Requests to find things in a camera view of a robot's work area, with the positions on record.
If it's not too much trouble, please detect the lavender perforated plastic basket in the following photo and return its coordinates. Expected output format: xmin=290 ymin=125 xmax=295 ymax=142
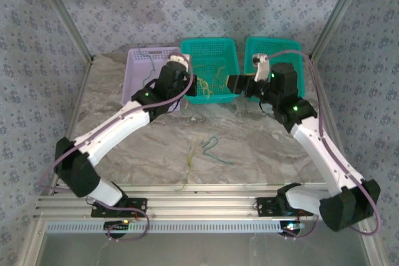
xmin=120 ymin=46 xmax=182 ymax=113

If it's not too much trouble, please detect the yellow thin cable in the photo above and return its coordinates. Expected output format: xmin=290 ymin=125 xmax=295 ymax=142
xmin=175 ymin=135 xmax=204 ymax=192
xmin=214 ymin=65 xmax=227 ymax=90
xmin=199 ymin=75 xmax=214 ymax=96

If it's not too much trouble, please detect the small controller board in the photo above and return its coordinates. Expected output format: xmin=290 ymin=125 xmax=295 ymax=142
xmin=103 ymin=220 xmax=131 ymax=230
xmin=279 ymin=221 xmax=305 ymax=233

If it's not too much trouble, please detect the aluminium frame post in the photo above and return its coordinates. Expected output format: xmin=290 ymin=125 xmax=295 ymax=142
xmin=31 ymin=0 xmax=95 ymax=63
xmin=307 ymin=0 xmax=373 ymax=63

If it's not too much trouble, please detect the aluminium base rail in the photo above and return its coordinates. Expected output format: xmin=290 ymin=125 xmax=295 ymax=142
xmin=34 ymin=184 xmax=322 ymax=219

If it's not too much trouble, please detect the aluminium side rail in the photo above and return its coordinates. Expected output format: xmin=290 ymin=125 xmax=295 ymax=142
xmin=46 ymin=59 xmax=94 ymax=197
xmin=307 ymin=57 xmax=353 ymax=183

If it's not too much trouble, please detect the teal perforated plastic basket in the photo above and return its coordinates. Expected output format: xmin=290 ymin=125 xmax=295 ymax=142
xmin=180 ymin=37 xmax=243 ymax=105
xmin=243 ymin=36 xmax=305 ymax=102

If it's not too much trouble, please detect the grey slotted cable duct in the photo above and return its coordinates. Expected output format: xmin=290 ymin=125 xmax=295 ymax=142
xmin=46 ymin=219 xmax=302 ymax=234

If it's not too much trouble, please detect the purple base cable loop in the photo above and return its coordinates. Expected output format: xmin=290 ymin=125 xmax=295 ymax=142
xmin=86 ymin=194 xmax=151 ymax=242
xmin=282 ymin=217 xmax=319 ymax=241

